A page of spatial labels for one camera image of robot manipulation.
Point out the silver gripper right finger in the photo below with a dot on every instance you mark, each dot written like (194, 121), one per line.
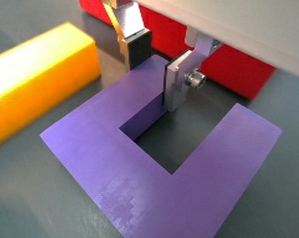
(182, 74)

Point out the purple U-shaped block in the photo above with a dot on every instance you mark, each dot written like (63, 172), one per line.
(148, 202)

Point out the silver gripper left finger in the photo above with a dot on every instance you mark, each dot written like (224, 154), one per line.
(133, 35)

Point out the red puzzle board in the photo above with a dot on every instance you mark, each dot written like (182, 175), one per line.
(233, 69)

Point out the yellow long bar block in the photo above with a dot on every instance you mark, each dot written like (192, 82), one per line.
(41, 72)

